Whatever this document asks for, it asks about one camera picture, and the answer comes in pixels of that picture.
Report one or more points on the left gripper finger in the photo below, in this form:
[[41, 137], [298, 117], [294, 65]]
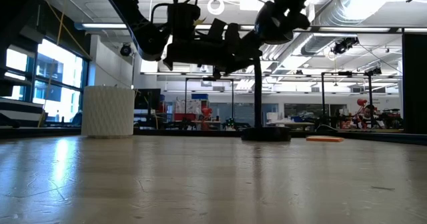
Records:
[[241, 65], [248, 44]]

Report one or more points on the black upright panel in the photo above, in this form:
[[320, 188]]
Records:
[[415, 84]]

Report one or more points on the white lattice pen cup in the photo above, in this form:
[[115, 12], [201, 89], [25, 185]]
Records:
[[106, 112]]

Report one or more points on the black ceiling camera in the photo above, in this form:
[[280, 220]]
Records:
[[126, 50]]

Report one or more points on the black distant robot arm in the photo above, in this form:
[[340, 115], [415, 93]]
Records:
[[230, 122]]

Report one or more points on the large window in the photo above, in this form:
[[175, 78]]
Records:
[[60, 64]]

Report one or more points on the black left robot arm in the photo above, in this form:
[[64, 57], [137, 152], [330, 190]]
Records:
[[133, 17]]

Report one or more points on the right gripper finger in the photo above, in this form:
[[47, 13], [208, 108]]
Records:
[[302, 19]]

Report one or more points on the black monitor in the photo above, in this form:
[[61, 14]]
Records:
[[148, 99]]

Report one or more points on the black ceiling spotlight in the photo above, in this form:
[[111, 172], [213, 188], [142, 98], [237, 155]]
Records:
[[343, 45]]

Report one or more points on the black desk lamp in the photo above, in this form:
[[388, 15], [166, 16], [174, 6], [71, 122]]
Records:
[[266, 134]]

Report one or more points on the orange sticky note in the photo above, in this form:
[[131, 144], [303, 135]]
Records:
[[324, 139]]

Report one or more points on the silver ventilation duct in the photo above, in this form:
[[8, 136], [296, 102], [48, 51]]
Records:
[[337, 10]]

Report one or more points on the black and white shelf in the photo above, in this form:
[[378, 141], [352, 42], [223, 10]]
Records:
[[20, 115]]

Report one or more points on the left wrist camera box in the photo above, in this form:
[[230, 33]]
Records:
[[217, 29]]

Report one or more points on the black tubular rig frame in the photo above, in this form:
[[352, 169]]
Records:
[[345, 73], [209, 79]]

